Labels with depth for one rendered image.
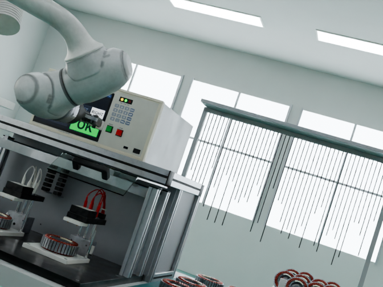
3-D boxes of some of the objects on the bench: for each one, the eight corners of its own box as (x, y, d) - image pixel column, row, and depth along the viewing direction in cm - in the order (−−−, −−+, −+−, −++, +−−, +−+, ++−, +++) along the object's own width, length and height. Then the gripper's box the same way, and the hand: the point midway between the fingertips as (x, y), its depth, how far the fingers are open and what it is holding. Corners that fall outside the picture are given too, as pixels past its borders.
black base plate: (77, 292, 140) (80, 283, 140) (-116, 209, 159) (-114, 202, 160) (142, 281, 185) (144, 274, 185) (-16, 217, 204) (-13, 212, 204)
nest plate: (65, 264, 158) (67, 260, 158) (21, 246, 162) (23, 242, 163) (89, 263, 172) (90, 259, 172) (47, 246, 177) (49, 242, 177)
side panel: (149, 283, 185) (180, 189, 188) (141, 279, 186) (172, 187, 189) (173, 278, 212) (200, 196, 215) (166, 275, 213) (194, 194, 215)
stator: (65, 257, 160) (69, 245, 161) (32, 244, 164) (36, 232, 164) (82, 257, 171) (86, 245, 171) (51, 244, 174) (54, 233, 175)
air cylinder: (21, 233, 185) (27, 216, 185) (2, 225, 187) (8, 209, 187) (29, 233, 190) (35, 217, 190) (11, 226, 192) (16, 210, 192)
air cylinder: (84, 258, 177) (90, 241, 178) (64, 250, 180) (70, 233, 180) (91, 258, 182) (97, 241, 183) (72, 250, 185) (77, 234, 185)
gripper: (41, 114, 158) (80, 131, 180) (81, 127, 154) (115, 142, 176) (51, 89, 158) (88, 109, 181) (90, 101, 154) (123, 120, 177)
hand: (97, 123), depth 175 cm, fingers closed
